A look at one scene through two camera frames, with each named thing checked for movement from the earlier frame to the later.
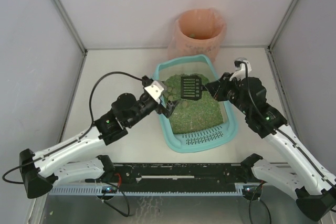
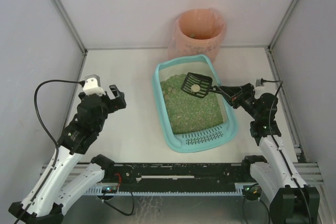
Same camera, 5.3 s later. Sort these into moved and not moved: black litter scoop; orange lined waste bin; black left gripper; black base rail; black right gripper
Moved: black left gripper; black right gripper; black litter scoop
Not moved: orange lined waste bin; black base rail
